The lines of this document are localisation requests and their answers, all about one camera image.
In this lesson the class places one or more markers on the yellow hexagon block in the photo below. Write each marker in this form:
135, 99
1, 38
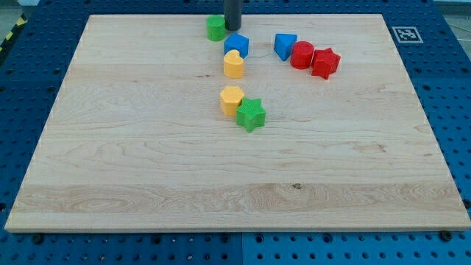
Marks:
230, 99

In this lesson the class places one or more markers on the red cylinder block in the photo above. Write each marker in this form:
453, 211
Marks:
302, 55

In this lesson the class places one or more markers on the red star block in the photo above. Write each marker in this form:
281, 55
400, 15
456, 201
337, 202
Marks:
325, 62

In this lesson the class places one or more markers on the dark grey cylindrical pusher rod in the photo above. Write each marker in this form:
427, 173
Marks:
233, 14

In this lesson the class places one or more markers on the green star block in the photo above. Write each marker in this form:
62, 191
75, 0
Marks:
250, 114

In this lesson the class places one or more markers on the white fiducial marker tag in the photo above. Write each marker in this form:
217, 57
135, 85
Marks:
406, 34

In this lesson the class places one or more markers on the blue triangle block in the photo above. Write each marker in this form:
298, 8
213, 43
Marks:
284, 44

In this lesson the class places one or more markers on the yellow heart block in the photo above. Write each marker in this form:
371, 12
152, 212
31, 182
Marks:
233, 64

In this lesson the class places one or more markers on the blue cube block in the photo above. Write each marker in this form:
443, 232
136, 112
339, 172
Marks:
237, 42

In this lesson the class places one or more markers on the yellow black hazard tape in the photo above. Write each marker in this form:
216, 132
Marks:
13, 34

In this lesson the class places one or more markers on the green cylinder block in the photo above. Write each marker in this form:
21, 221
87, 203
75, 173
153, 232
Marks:
215, 26

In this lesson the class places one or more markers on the light wooden board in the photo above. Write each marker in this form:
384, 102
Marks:
136, 141

